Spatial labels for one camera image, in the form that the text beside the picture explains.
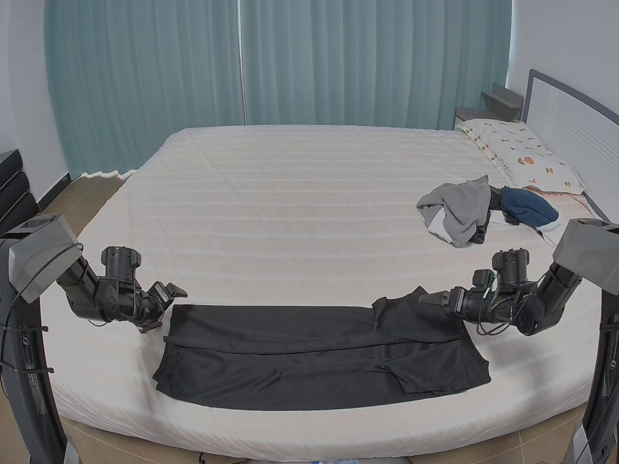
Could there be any blue-green curtain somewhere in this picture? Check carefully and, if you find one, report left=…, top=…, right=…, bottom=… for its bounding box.
left=44, top=0, right=247, bottom=180
left=240, top=0, right=513, bottom=130

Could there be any dark blue garment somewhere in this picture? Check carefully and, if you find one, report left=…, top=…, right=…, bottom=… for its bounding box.
left=500, top=187, right=561, bottom=229

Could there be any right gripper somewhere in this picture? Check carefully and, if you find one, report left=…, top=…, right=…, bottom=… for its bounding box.
left=418, top=286, right=486, bottom=319

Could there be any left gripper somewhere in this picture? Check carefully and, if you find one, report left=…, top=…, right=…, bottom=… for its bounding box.
left=137, top=281, right=189, bottom=329

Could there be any black T-shirt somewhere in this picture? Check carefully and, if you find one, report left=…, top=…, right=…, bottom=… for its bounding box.
left=152, top=285, right=492, bottom=412

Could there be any white knit garment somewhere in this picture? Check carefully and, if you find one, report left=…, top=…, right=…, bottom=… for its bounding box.
left=534, top=218, right=565, bottom=249

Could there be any black chest of drawers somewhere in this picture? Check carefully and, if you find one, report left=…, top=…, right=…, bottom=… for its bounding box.
left=0, top=149, right=40, bottom=238

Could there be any grey bedside table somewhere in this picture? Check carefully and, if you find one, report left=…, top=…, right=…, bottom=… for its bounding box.
left=455, top=82, right=524, bottom=123

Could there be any black garment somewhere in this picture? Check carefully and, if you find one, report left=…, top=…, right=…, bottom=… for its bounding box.
left=474, top=186, right=506, bottom=246

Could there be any bed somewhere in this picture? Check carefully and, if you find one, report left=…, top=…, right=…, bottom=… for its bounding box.
left=36, top=68, right=619, bottom=460

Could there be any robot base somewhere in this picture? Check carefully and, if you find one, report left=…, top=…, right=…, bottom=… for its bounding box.
left=290, top=457, right=388, bottom=464

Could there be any grey garment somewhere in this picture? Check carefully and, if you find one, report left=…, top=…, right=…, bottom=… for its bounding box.
left=417, top=174, right=493, bottom=248

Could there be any white printed pillow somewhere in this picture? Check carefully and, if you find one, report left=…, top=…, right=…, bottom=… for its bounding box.
left=455, top=118, right=587, bottom=196

